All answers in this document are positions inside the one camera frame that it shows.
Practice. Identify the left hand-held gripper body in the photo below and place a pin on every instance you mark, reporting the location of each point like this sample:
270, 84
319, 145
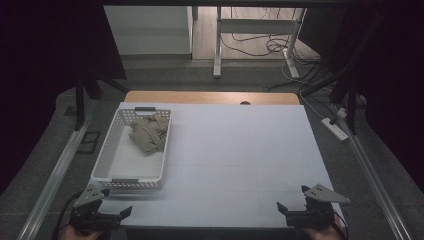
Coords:
89, 196

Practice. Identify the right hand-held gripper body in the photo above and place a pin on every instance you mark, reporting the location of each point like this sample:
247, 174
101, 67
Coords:
320, 208

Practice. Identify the white perforated plastic basket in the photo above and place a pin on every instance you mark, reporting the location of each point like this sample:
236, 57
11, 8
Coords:
133, 165

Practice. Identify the khaki garment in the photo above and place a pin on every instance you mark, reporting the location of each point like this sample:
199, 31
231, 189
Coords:
148, 135

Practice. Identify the person's right hand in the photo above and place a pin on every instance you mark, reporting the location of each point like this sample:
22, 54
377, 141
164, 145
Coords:
321, 234

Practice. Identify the person's left hand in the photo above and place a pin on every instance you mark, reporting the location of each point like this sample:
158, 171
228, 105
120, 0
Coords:
78, 235

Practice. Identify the dark floor plate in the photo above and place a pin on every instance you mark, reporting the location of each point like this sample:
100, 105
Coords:
89, 142

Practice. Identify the white power strip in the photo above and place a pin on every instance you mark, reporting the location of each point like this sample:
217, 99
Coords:
334, 129

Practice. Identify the black metal stand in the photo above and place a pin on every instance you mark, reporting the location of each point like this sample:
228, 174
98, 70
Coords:
80, 100
351, 106

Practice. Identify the wooden table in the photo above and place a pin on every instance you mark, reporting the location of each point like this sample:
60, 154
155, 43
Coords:
200, 97

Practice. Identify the black curtain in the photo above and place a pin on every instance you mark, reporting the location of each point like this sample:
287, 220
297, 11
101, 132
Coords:
40, 66
393, 66

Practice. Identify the white cabinet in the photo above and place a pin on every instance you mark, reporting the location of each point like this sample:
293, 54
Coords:
150, 30

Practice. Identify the aluminium rail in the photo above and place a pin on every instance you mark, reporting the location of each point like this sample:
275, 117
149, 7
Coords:
56, 173
376, 180

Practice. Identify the white desk frame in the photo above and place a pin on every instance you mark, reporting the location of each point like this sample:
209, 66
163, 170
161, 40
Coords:
218, 43

